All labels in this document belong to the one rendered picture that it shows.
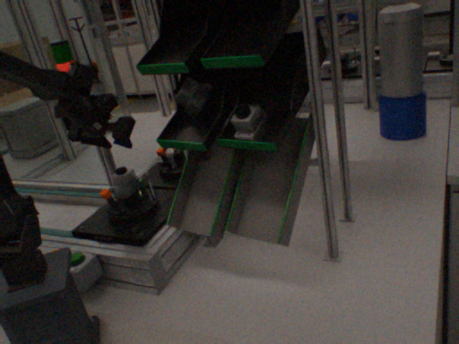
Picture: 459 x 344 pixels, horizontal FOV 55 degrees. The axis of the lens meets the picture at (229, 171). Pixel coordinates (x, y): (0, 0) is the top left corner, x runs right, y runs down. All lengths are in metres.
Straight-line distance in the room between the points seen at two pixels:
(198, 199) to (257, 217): 0.16
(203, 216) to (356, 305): 0.37
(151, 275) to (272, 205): 0.32
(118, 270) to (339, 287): 0.51
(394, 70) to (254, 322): 0.98
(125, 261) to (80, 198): 0.48
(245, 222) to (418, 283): 0.38
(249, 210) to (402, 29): 0.85
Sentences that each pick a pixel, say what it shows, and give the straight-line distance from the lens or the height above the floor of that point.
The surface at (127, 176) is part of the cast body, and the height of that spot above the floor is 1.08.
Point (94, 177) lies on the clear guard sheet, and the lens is 1.49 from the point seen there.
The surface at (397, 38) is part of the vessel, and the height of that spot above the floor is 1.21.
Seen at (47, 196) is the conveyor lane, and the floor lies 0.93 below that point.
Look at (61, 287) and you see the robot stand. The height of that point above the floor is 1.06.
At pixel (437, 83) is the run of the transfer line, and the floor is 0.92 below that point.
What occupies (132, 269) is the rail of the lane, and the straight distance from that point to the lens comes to 1.06.
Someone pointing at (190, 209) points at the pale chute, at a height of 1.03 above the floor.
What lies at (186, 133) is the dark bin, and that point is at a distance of 0.96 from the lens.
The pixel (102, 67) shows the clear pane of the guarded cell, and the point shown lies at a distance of 2.48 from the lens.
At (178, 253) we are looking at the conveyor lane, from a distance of 1.12.
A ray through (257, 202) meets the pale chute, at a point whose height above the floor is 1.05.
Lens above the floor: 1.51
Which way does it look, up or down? 24 degrees down
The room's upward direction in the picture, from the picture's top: 12 degrees counter-clockwise
